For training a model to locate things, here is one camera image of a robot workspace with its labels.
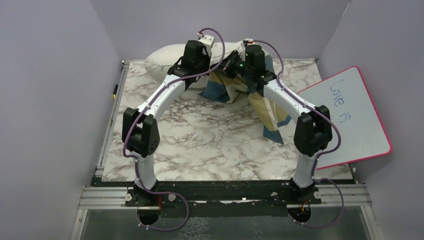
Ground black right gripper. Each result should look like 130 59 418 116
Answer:
209 50 252 80

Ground blue yellow patchwork pillowcase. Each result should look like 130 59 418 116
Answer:
199 41 291 145

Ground white pillow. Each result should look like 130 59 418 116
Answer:
144 41 246 89

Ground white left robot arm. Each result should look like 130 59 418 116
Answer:
122 36 215 206

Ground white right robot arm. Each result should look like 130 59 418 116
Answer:
202 43 333 204

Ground yellow black marker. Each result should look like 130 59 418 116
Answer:
112 84 119 100

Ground pink framed whiteboard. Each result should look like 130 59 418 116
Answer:
298 66 393 169

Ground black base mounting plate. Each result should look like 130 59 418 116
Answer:
79 177 360 224

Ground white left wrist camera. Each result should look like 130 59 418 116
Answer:
197 32 215 53

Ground aluminium table edge rail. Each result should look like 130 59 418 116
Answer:
94 60 131 178

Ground aluminium front rail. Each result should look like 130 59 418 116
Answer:
78 184 373 211

